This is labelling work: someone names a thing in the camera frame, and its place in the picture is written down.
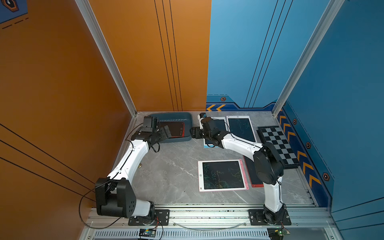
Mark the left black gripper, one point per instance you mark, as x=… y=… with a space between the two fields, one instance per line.
x=164 y=135

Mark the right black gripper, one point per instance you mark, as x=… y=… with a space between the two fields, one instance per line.
x=195 y=133

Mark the light blue writing tablet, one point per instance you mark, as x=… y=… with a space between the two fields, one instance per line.
x=220 y=124

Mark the red writing tablet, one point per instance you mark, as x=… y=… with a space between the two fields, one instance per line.
x=177 y=129
x=255 y=181

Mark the pink writing tablet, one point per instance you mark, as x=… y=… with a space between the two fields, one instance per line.
x=222 y=175
x=242 y=128

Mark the teal storage box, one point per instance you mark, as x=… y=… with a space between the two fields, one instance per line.
x=172 y=117

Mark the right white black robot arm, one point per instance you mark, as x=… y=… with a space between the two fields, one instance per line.
x=268 y=164

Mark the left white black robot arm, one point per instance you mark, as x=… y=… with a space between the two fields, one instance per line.
x=115 y=196

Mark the black grey chessboard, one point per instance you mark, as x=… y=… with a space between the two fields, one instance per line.
x=275 y=136

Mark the left green circuit board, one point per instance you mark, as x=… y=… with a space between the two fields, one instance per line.
x=147 y=233

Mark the green circuit board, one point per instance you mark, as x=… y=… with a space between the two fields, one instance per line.
x=278 y=234
x=147 y=233

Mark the right green circuit board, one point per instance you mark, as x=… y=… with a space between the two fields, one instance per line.
x=278 y=234

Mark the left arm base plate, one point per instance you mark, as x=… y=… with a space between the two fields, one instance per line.
x=157 y=218

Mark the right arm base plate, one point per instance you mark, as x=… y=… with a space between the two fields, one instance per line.
x=265 y=217

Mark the aluminium front rail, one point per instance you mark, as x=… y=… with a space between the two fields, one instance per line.
x=216 y=222

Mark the left aluminium corner post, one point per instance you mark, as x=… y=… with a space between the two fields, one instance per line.
x=101 y=42

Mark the aluminium corner post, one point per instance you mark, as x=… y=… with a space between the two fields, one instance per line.
x=317 y=36
x=101 y=42

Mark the right aluminium corner post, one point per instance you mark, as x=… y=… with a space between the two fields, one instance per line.
x=317 y=36

